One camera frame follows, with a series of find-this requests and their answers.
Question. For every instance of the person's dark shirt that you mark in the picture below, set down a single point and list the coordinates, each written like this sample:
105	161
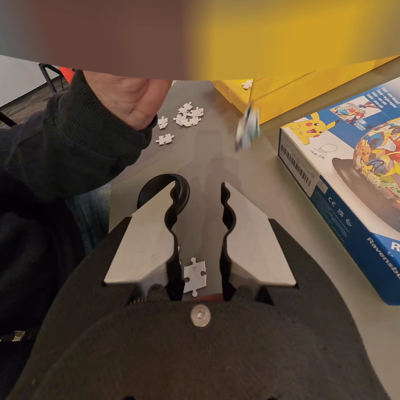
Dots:
31	265

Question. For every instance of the colourful single puzzle piece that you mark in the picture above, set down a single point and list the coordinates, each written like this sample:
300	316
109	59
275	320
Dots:
248	128

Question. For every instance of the red box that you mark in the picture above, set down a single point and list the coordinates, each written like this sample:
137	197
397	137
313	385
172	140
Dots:
67	75

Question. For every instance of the small pile of puzzle pieces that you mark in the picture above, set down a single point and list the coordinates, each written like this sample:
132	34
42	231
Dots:
189	114

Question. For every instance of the blue white puzzle box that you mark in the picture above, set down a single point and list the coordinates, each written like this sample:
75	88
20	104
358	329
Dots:
343	187

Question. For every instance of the white puzzle piece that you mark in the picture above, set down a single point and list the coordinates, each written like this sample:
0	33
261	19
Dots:
195	278
165	139
162	122

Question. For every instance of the person's left forearm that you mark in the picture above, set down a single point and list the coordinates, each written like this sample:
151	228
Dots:
78	140

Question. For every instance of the yellow plastic tray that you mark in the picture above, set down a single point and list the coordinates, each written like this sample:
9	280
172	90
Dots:
281	93

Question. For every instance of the black ball stand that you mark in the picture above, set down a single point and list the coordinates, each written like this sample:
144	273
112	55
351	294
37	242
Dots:
150	187

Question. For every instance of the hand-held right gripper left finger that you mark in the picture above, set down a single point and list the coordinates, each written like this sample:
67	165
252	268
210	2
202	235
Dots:
140	250

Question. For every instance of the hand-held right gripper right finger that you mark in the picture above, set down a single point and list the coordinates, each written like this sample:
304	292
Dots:
259	253

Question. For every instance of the person's left hand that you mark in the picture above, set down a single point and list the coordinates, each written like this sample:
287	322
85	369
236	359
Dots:
125	97

